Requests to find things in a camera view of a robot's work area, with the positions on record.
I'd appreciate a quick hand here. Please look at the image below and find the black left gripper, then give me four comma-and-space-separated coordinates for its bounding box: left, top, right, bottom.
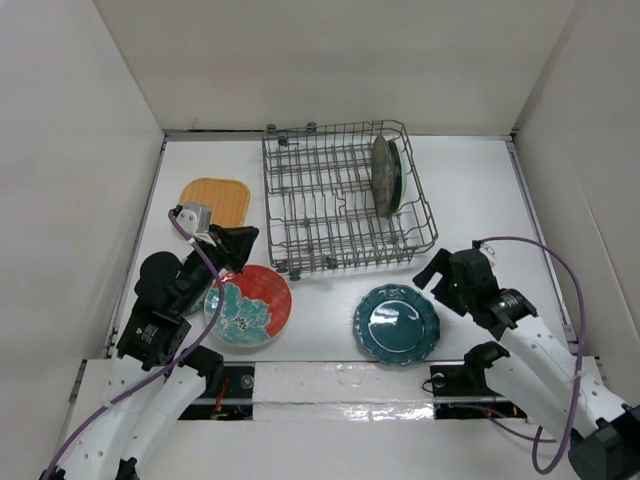
176, 221, 259, 313

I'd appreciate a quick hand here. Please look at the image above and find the orange woven square plate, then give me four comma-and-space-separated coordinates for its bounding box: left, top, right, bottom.
178, 177, 251, 228

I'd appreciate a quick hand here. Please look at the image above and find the red plate with teal flower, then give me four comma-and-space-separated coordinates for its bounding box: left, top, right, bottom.
210, 265, 293, 349

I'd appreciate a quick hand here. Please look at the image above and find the dark teal scalloped plate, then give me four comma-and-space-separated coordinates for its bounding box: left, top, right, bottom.
353, 284, 441, 366

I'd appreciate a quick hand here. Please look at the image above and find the grey reindeer snowflake plate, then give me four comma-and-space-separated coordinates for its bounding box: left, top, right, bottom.
371, 135, 395, 217

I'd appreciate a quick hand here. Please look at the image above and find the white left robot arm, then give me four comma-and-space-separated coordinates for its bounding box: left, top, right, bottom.
41, 225, 259, 479

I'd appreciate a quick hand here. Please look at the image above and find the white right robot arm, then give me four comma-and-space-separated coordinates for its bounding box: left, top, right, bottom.
414, 249, 639, 479

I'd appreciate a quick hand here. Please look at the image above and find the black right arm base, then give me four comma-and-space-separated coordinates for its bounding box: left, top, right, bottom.
421, 364, 527, 420

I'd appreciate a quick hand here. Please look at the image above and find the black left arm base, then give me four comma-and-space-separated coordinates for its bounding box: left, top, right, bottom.
179, 363, 255, 421

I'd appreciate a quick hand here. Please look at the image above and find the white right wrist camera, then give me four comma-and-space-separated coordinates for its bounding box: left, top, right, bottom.
472, 240, 496, 267

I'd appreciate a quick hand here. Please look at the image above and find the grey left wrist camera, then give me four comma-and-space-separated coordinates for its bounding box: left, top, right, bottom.
177, 202, 212, 236

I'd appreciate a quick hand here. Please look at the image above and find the grey wire dish rack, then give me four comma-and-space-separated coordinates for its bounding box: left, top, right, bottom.
262, 119, 439, 280

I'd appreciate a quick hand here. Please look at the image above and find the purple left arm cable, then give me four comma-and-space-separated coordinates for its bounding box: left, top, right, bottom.
37, 208, 225, 480

